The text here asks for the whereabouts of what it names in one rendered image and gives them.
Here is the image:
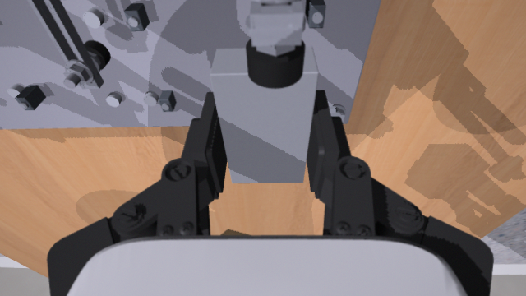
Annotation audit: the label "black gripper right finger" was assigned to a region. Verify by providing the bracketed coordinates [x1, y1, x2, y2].
[307, 90, 494, 296]

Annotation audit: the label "black toggle clamp with red handle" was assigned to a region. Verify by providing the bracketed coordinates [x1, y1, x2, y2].
[27, 0, 111, 90]

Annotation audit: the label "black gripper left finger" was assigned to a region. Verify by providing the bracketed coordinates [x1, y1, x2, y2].
[47, 92, 227, 296]

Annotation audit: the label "grey flat plate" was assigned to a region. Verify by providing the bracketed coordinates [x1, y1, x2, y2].
[0, 0, 381, 129]

